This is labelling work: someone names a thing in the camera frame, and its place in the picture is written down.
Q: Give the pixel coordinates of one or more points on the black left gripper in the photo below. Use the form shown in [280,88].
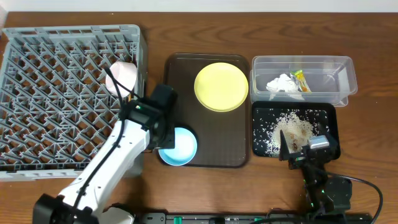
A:
[166,137]

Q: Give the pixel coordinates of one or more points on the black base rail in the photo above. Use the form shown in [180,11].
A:
[278,216]

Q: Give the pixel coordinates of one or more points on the black waste tray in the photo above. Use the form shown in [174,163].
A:
[330,109]

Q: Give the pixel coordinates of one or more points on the white bowl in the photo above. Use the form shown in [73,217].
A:
[126,74]

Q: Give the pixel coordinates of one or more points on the clear plastic bin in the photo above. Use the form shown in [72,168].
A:
[331,79]

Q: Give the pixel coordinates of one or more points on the dark brown serving tray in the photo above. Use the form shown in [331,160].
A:
[222,138]

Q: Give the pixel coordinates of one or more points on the light blue bowl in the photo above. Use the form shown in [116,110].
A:
[186,146]

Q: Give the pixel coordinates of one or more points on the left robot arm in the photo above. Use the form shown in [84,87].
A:
[145,123]

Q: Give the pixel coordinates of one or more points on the green snack wrapper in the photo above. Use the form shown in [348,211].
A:
[299,78]

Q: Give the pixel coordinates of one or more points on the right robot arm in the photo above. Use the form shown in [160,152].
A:
[326,194]

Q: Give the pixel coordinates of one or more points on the grey dishwasher rack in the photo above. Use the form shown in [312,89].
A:
[56,112]

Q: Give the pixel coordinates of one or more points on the white tissue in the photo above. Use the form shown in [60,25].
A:
[283,83]

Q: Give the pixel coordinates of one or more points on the spilled rice pile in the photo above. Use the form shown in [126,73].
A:
[298,126]

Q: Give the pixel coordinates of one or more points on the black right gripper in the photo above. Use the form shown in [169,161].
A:
[302,158]

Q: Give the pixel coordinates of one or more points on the yellow plate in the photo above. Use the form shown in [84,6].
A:
[221,87]

